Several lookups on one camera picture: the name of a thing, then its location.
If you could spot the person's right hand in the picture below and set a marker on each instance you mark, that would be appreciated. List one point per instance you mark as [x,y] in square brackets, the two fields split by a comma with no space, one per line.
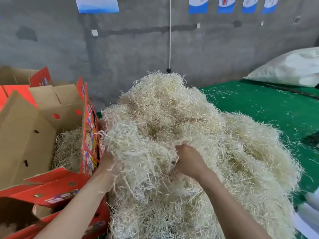
[189,161]

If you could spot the person's left hand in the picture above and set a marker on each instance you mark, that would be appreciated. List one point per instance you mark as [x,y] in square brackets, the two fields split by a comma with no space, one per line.
[107,165]

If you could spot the pile of wood wool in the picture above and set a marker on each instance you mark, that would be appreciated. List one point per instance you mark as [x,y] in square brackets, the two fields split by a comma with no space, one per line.
[209,122]

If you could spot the red cardboard box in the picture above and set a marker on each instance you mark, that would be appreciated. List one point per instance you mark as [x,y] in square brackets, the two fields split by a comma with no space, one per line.
[25,141]
[20,77]
[94,224]

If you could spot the person's right forearm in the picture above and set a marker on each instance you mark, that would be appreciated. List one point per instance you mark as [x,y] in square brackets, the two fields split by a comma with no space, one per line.
[234,211]

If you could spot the person's left forearm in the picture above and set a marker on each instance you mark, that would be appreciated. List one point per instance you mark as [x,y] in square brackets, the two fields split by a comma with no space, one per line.
[79,211]

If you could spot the white plastic bag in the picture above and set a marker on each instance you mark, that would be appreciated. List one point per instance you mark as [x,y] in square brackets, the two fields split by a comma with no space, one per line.
[306,216]

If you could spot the white pole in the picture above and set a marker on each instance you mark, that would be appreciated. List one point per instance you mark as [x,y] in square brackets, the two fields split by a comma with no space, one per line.
[169,32]

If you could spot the white sack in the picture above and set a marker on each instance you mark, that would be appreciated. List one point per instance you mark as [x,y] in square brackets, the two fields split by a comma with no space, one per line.
[289,67]

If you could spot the narrow white blue banner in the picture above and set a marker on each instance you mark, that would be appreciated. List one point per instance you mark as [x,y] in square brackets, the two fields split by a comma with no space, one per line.
[227,4]
[198,4]
[250,4]
[270,4]

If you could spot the white blue wall poster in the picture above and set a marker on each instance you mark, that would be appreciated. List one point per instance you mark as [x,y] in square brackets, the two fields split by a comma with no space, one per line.
[97,4]

